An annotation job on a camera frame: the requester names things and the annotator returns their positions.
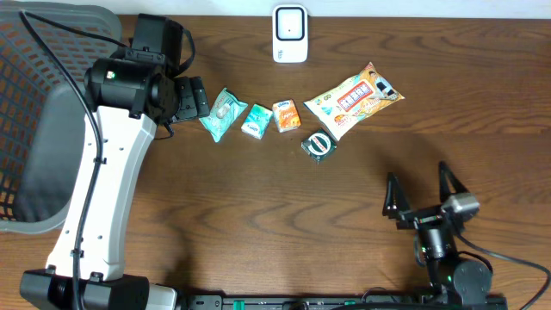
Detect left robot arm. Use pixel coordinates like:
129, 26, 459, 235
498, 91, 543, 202
20, 14, 209, 309

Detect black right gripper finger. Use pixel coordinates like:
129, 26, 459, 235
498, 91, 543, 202
438, 161, 468, 202
382, 172, 411, 215

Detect black camera cable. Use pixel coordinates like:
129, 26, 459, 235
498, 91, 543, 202
454, 230, 551, 310
17, 10, 130, 310

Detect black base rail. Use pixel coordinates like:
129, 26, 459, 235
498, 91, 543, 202
176, 293, 508, 310

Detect orange tissue pack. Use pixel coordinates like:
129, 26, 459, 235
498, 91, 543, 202
272, 99, 301, 133

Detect white barcode scanner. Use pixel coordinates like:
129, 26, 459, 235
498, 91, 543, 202
272, 4, 308, 64

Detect mint Zappy wipes packet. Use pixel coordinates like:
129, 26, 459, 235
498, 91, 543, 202
200, 88, 248, 143

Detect Zam-Buk ointment tin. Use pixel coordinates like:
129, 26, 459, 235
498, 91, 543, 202
300, 129, 337, 164

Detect teal tissue pack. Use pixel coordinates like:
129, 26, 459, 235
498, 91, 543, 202
241, 104, 273, 140

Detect large yellow wipes packet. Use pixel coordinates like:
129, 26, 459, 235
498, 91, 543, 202
304, 62, 404, 140

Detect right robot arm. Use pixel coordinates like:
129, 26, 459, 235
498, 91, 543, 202
382, 161, 493, 307

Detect grey plastic mesh basket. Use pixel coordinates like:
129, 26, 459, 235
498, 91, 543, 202
1, 1, 121, 234

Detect black left camera cable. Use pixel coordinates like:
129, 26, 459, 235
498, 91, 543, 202
17, 10, 130, 310

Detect black right camera cable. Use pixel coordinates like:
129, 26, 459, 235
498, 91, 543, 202
454, 230, 551, 310

